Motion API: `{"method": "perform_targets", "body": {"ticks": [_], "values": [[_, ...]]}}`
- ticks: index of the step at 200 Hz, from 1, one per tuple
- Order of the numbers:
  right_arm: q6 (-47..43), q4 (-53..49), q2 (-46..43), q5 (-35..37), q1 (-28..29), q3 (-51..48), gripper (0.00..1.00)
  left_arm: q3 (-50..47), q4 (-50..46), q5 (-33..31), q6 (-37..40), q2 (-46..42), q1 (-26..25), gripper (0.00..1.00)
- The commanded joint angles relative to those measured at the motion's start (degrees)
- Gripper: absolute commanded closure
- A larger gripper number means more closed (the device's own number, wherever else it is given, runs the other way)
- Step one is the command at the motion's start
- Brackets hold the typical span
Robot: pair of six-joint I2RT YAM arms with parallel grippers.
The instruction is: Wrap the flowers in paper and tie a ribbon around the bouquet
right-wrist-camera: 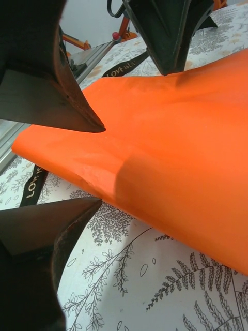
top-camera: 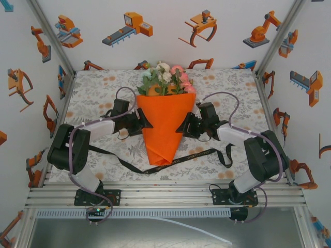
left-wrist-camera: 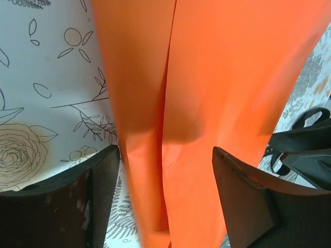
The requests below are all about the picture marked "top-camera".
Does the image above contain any orange wrapping paper sheet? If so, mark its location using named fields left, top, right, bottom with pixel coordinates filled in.
left=136, top=84, right=197, bottom=166

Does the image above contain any black ribbon with gold print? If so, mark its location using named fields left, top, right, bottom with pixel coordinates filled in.
left=87, top=143, right=235, bottom=175

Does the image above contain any pink fake rose stem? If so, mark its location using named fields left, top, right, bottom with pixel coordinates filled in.
left=169, top=64, right=185, bottom=94
left=179, top=72, right=191, bottom=94
left=183, top=82, right=197, bottom=95

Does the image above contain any light blue fake flower stem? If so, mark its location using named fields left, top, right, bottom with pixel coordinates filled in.
left=136, top=67, right=159, bottom=96

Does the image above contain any white fake flower stem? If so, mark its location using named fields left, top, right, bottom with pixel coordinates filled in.
left=154, top=61, right=173, bottom=95

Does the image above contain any floral patterned tablecloth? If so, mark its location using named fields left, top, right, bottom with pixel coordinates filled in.
left=48, top=68, right=289, bottom=183

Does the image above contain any small circuit board green light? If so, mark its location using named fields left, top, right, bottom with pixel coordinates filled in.
left=86, top=206, right=107, bottom=216

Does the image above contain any black adapter box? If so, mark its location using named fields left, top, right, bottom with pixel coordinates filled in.
left=230, top=208, right=248, bottom=222

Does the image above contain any thin white tube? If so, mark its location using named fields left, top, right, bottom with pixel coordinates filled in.
left=144, top=216, right=233, bottom=245

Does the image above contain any aluminium side rail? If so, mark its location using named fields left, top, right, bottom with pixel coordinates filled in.
left=38, top=72, right=78, bottom=188
left=254, top=73, right=293, bottom=187

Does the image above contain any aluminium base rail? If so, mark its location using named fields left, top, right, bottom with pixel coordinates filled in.
left=24, top=180, right=307, bottom=210

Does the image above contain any white slotted cable duct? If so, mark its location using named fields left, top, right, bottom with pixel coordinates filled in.
left=35, top=208, right=231, bottom=219

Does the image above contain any aluminium frame post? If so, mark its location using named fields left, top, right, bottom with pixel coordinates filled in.
left=25, top=0, right=77, bottom=78
left=254, top=0, right=308, bottom=78

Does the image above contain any aluminium frame leg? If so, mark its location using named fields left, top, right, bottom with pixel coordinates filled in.
left=14, top=208, right=36, bottom=248
left=293, top=206, right=320, bottom=248

